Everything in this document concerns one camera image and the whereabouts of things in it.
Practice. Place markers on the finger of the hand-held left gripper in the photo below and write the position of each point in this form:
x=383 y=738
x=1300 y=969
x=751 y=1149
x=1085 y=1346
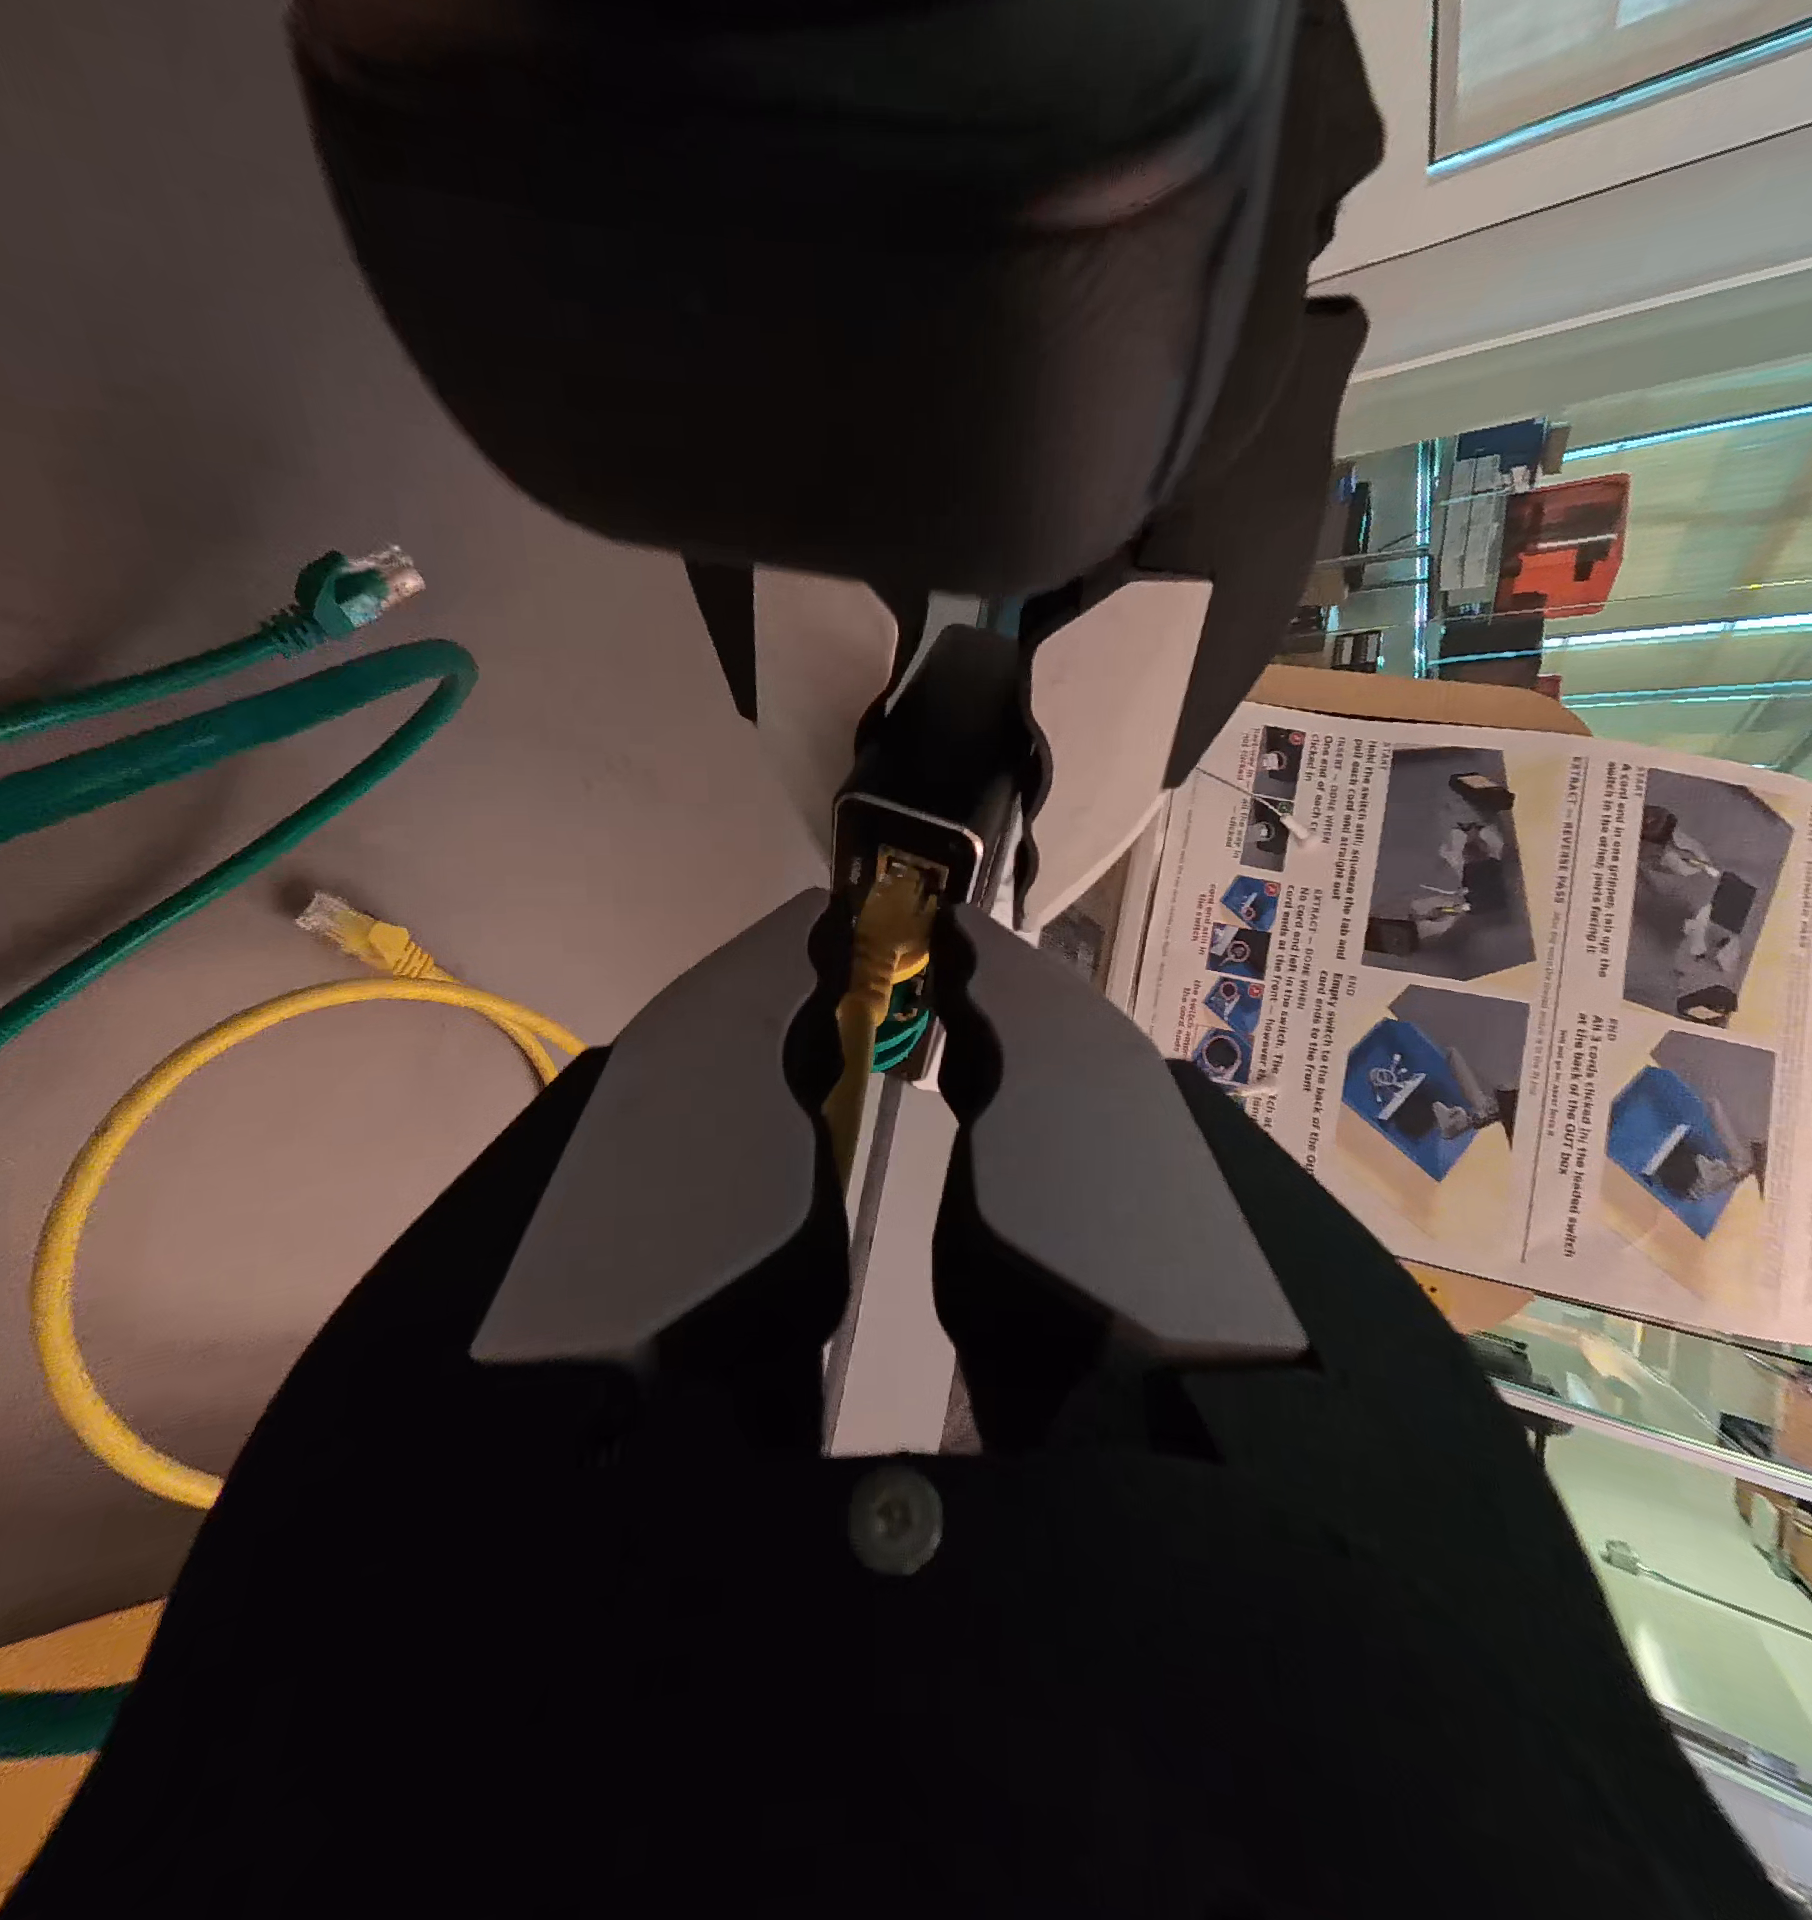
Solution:
x=1133 y=690
x=818 y=674

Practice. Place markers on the orange tool case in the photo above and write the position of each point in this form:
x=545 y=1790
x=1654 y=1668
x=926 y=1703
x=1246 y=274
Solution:
x=1567 y=541

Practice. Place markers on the printed instruction sheet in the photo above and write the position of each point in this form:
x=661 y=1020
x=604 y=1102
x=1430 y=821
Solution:
x=1448 y=1051

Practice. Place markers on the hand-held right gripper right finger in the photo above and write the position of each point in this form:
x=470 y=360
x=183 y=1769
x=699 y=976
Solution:
x=1116 y=1186

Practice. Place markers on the black network switch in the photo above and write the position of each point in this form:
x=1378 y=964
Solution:
x=937 y=706

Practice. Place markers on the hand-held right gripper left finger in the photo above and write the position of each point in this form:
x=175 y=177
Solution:
x=667 y=1170

